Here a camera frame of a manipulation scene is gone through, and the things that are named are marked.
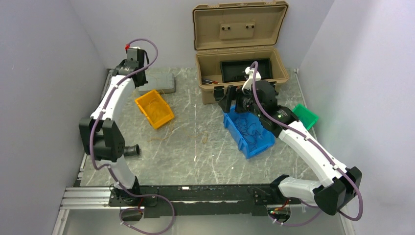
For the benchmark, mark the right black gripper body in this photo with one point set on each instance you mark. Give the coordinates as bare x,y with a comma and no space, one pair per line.
244,103

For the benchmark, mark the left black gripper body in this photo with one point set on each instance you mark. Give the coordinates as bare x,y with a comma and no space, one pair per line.
141,83

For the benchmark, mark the orange plastic bin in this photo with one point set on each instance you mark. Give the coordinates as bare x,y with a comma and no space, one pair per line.
155,109

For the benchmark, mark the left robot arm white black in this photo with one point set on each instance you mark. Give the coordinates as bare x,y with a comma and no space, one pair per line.
100,135

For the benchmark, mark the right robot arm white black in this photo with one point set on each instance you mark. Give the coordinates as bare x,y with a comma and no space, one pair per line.
337,188

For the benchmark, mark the grey plastic case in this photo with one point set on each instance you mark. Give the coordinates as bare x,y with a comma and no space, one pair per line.
161,82

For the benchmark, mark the blue plastic bin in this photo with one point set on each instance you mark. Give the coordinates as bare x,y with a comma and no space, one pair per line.
250,136

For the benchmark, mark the screwdrivers in toolbox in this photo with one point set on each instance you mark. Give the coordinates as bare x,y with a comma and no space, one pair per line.
208,82

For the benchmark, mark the black tray in toolbox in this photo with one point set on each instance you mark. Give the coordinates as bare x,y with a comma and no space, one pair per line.
234,71

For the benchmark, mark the green plastic bin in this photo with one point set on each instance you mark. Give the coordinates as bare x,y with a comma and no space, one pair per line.
307,117

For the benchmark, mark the tan open toolbox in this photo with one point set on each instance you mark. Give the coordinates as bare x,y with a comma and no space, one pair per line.
236,31

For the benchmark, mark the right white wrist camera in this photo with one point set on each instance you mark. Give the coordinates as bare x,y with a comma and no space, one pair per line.
250,76

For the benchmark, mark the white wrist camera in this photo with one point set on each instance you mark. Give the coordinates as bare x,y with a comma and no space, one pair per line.
130,48
250,76

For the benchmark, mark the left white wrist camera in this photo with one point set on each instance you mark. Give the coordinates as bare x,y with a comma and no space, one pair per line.
130,48

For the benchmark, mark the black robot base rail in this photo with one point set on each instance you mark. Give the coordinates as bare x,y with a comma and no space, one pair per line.
184,200

